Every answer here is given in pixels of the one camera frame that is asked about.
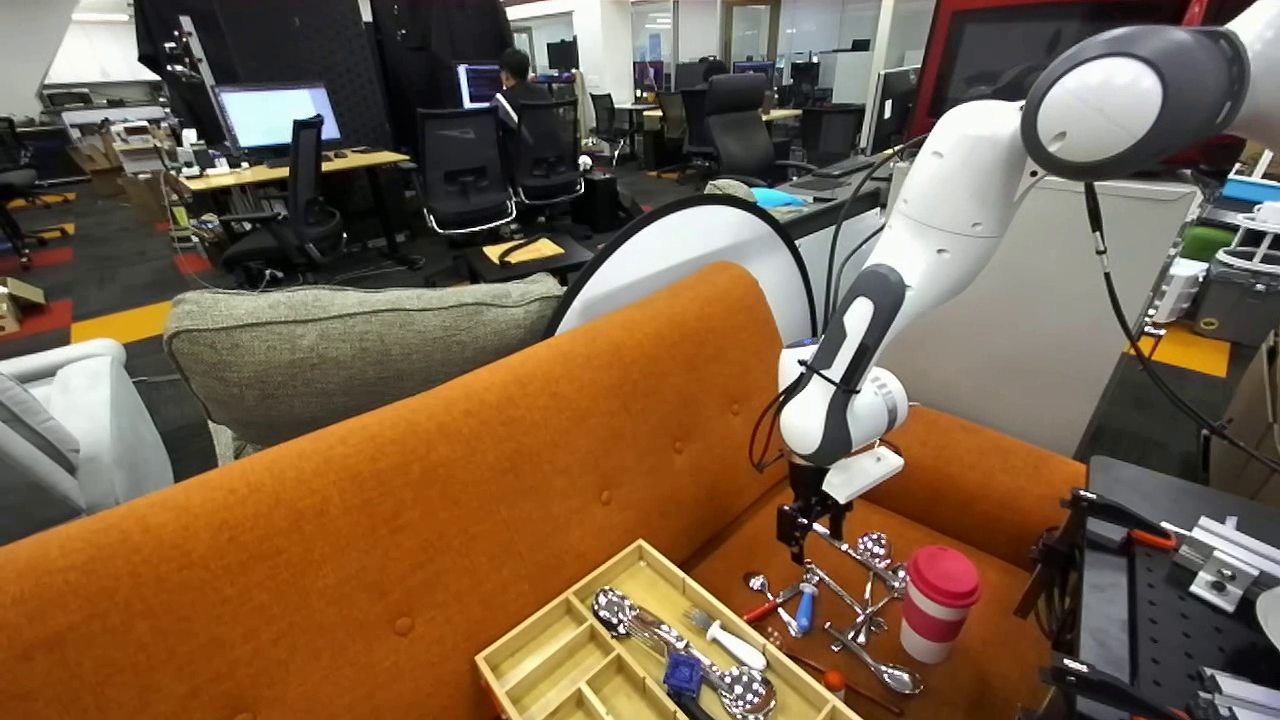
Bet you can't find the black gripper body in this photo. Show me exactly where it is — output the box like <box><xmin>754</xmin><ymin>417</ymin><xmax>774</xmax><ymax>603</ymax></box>
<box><xmin>777</xmin><ymin>457</ymin><xmax>858</xmax><ymax>537</ymax></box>

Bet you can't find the blue handled utensil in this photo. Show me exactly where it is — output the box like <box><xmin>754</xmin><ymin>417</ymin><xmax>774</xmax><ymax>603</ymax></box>
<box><xmin>783</xmin><ymin>562</ymin><xmax>823</xmax><ymax>643</ymax></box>

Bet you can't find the wooden cutlery tray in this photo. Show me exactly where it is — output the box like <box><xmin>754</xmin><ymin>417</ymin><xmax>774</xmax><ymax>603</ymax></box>
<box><xmin>473</xmin><ymin>537</ymin><xmax>863</xmax><ymax>720</ymax></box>

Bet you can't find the small silver spoon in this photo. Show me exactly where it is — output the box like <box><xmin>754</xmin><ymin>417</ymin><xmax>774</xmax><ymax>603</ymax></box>
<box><xmin>741</xmin><ymin>572</ymin><xmax>804</xmax><ymax>637</ymax></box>

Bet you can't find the small white object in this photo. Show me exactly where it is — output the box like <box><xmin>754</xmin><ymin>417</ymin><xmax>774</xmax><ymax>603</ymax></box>
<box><xmin>700</xmin><ymin>620</ymin><xmax>774</xmax><ymax>673</ymax></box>

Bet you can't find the white cup with pink lid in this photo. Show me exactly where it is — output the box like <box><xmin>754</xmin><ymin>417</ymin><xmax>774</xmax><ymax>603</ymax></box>
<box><xmin>898</xmin><ymin>541</ymin><xmax>989</xmax><ymax>667</ymax></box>

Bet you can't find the white round panel black rim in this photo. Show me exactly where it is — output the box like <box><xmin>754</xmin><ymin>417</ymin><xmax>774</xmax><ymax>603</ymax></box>
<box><xmin>552</xmin><ymin>194</ymin><xmax>821</xmax><ymax>352</ymax></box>

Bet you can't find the white cabinet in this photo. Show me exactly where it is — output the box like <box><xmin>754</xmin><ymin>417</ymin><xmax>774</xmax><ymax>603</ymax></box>
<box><xmin>797</xmin><ymin>172</ymin><xmax>1206</xmax><ymax>457</ymax></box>

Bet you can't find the black equipment table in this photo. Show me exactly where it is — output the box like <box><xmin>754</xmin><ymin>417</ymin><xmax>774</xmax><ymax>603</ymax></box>
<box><xmin>1051</xmin><ymin>452</ymin><xmax>1280</xmax><ymax>720</ymax></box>

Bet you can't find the black office chair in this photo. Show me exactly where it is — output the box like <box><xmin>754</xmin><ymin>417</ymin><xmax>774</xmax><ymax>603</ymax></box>
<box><xmin>700</xmin><ymin>70</ymin><xmax>783</xmax><ymax>176</ymax></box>
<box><xmin>217</xmin><ymin>116</ymin><xmax>350</xmax><ymax>292</ymax></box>
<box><xmin>412</xmin><ymin>99</ymin><xmax>520</xmax><ymax>242</ymax></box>
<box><xmin>512</xmin><ymin>82</ymin><xmax>594</xmax><ymax>217</ymax></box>

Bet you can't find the orange fabric sofa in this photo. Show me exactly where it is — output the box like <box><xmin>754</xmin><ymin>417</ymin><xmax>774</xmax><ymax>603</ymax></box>
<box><xmin>0</xmin><ymin>257</ymin><xmax>1091</xmax><ymax>720</ymax></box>

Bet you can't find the red framed black screen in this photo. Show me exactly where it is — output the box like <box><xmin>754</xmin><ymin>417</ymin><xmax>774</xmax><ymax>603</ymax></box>
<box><xmin>912</xmin><ymin>0</ymin><xmax>1206</xmax><ymax>134</ymax></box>

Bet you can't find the grey cushion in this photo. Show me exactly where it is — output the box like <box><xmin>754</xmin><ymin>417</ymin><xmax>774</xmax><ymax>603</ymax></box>
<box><xmin>161</xmin><ymin>273</ymin><xmax>574</xmax><ymax>465</ymax></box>

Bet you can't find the small lit monitor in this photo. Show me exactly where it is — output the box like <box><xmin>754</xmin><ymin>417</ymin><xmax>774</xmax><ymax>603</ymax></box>
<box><xmin>456</xmin><ymin>58</ymin><xmax>509</xmax><ymax>112</ymax></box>

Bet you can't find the wooden office desk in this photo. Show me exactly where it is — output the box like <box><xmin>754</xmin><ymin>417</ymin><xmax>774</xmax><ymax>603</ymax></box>
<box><xmin>173</xmin><ymin>144</ymin><xmax>415</xmax><ymax>198</ymax></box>

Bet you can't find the lit computer monitor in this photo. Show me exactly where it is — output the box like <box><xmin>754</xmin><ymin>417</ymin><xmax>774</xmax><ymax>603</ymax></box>
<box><xmin>212</xmin><ymin>80</ymin><xmax>350</xmax><ymax>156</ymax></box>

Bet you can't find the red handled utensil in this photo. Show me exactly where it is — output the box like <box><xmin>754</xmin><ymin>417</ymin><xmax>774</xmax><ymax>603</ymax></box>
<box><xmin>741</xmin><ymin>595</ymin><xmax>800</xmax><ymax>632</ymax></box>

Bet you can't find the black robot wrist cable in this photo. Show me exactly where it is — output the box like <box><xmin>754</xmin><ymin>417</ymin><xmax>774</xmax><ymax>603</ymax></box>
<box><xmin>750</xmin><ymin>357</ymin><xmax>821</xmax><ymax>481</ymax></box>

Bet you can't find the blue brush with black handle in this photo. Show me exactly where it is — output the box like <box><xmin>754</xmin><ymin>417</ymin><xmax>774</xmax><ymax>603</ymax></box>
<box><xmin>661</xmin><ymin>648</ymin><xmax>720</xmax><ymax>720</ymax></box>

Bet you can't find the red handled clamp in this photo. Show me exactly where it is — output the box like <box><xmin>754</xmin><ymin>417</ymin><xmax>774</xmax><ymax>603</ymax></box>
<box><xmin>1065</xmin><ymin>489</ymin><xmax>1184</xmax><ymax>555</ymax></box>

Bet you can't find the long black hanging cable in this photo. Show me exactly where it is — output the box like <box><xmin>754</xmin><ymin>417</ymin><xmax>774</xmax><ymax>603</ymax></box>
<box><xmin>1081</xmin><ymin>176</ymin><xmax>1280</xmax><ymax>476</ymax></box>

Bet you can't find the metal bracket equipment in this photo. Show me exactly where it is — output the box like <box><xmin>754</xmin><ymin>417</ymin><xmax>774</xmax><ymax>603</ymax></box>
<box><xmin>1172</xmin><ymin>510</ymin><xmax>1280</xmax><ymax>614</ymax></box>

